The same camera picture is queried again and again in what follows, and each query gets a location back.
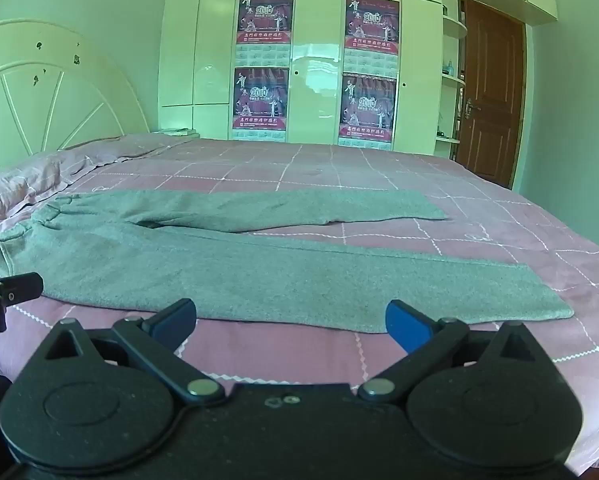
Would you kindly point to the white arched headboard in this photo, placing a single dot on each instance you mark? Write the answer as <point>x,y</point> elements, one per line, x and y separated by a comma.
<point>34,95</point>

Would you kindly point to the red calendar wall poster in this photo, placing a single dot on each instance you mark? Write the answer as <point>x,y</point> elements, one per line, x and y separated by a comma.
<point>372,25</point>
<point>264,20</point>
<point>259,105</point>
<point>367,110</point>

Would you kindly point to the grey pants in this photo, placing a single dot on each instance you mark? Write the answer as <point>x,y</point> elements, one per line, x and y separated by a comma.
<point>189,270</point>

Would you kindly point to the pink checked bedsheet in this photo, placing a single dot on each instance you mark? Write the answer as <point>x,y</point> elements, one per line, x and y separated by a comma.
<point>479,245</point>

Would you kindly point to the glossy cream wardrobe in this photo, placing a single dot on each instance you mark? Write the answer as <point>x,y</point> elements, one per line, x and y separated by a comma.
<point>314,35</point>

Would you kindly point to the teal bottle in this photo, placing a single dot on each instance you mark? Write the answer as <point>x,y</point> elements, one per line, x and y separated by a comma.
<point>448,66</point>

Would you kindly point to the brown wooden door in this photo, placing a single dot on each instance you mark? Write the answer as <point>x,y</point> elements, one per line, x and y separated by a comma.
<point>494,95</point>

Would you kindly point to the white corner shelves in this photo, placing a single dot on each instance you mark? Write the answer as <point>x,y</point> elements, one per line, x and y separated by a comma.
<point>452,80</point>

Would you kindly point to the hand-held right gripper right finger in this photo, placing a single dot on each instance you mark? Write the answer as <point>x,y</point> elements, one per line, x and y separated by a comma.
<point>407,327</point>

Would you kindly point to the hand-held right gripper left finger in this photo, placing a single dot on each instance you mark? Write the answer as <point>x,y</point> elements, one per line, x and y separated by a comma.
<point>172,322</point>

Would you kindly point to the pink checked pillow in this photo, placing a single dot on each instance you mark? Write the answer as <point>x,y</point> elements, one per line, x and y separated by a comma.
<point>124,147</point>
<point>19,185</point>

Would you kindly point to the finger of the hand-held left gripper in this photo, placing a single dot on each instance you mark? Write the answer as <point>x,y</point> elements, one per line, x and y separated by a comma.
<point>22,287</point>

